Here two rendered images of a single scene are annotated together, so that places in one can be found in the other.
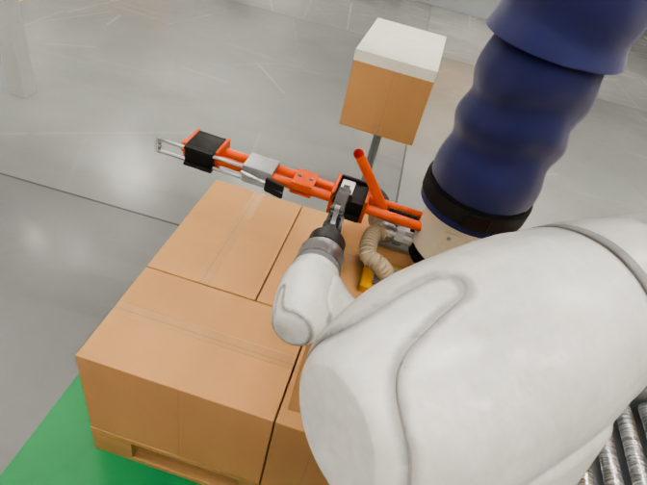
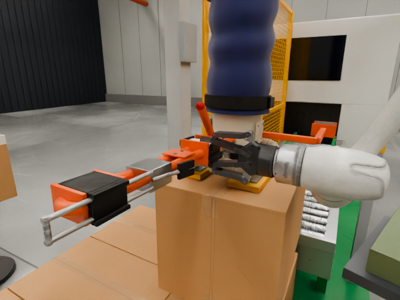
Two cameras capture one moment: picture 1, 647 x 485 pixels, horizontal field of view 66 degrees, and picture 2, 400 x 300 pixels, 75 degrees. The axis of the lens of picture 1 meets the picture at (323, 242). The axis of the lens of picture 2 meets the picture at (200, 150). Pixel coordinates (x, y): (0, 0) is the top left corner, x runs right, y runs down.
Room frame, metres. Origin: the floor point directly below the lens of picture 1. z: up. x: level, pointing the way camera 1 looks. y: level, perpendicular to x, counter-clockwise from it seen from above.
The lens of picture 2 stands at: (0.66, 0.59, 1.37)
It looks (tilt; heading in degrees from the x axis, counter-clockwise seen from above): 16 degrees down; 294
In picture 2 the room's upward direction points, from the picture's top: straight up
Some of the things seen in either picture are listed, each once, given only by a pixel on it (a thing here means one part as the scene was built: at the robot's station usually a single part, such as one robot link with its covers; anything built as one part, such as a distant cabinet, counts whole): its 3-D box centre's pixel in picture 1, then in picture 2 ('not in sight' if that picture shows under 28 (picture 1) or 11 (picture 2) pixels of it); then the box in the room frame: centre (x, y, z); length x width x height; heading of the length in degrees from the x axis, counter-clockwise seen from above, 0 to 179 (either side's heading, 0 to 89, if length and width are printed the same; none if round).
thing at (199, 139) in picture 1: (206, 149); (91, 194); (0.97, 0.31, 1.19); 0.08 x 0.07 x 0.05; 85
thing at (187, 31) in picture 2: not in sight; (188, 43); (1.70, -1.50, 1.62); 0.20 x 0.05 x 0.30; 85
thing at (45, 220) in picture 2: (219, 167); (140, 190); (0.91, 0.26, 1.19); 0.31 x 0.03 x 0.05; 85
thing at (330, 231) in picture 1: (328, 238); (257, 159); (0.78, -0.01, 1.18); 0.09 x 0.07 x 0.08; 175
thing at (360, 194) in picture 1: (349, 197); (201, 148); (0.93, -0.03, 1.18); 0.10 x 0.08 x 0.06; 175
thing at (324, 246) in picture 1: (320, 261); (288, 164); (0.70, 0.00, 1.18); 0.09 x 0.06 x 0.09; 85
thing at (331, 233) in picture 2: not in sight; (337, 179); (0.43, -1.81, 0.50); 2.31 x 0.05 x 0.19; 85
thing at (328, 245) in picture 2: not in sight; (262, 227); (0.86, -0.68, 0.58); 0.70 x 0.03 x 0.06; 175
